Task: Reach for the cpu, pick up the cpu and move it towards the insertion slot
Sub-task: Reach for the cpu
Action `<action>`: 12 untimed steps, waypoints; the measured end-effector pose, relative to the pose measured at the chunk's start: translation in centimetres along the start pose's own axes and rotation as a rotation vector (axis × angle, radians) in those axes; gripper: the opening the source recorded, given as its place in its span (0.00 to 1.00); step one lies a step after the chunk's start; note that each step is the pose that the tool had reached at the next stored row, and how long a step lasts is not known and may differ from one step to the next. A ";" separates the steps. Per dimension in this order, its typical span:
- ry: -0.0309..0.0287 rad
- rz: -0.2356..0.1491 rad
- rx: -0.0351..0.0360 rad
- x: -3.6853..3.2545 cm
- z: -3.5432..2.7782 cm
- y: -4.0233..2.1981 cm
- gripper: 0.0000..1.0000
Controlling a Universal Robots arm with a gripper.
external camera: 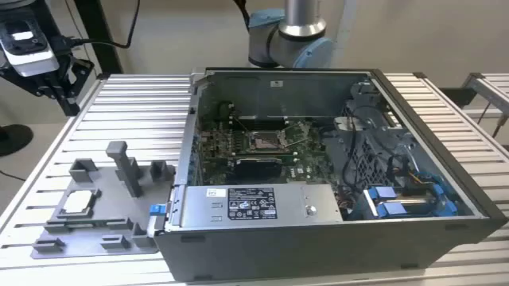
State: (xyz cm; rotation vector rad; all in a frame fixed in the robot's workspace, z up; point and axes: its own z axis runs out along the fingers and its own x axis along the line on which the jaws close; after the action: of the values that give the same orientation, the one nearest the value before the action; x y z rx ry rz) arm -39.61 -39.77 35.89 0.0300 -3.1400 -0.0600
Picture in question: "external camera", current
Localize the green motherboard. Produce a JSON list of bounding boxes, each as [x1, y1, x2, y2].
[[190, 117, 339, 187]]

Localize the slatted metal side table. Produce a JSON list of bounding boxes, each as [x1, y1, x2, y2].
[[461, 72, 509, 141]]

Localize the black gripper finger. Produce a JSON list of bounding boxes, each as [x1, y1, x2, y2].
[[23, 55, 96, 117]]

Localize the silver square CPU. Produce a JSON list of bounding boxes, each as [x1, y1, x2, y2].
[[60, 190, 100, 214]]

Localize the yellow and orange wires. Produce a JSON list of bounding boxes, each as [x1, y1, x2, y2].
[[409, 171, 434, 184]]

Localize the black RAM slot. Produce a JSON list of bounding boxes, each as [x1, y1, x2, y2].
[[229, 150, 299, 158], [229, 114, 289, 125]]

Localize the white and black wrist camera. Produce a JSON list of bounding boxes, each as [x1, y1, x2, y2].
[[0, 10, 62, 78]]

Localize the silver power supply unit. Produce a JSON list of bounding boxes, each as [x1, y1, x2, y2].
[[174, 184, 343, 232]]

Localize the CPU socket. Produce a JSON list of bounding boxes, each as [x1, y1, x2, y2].
[[247, 129, 289, 153]]

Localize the black graphics card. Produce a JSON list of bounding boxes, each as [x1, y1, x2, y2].
[[233, 157, 285, 183]]

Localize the blue disk carrier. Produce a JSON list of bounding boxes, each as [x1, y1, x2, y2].
[[373, 201, 456, 220], [363, 184, 442, 206]]

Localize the black round stand foot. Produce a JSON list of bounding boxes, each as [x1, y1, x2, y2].
[[0, 124, 34, 157]]

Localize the black box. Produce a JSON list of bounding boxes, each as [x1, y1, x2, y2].
[[440, 88, 478, 110]]

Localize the thin metal locking lever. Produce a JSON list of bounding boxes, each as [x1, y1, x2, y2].
[[233, 115, 253, 133]]

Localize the black open PC case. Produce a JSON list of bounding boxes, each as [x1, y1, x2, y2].
[[147, 67, 509, 282]]

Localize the black metal post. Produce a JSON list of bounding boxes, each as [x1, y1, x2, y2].
[[75, 0, 124, 75]]

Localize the grey plastic parts rack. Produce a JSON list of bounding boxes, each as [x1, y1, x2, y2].
[[31, 141, 178, 259]]

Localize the black camera cable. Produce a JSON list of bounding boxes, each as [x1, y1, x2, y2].
[[50, 0, 143, 50]]

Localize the metal socket cover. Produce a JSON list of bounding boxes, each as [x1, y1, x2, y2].
[[285, 121, 310, 141]]

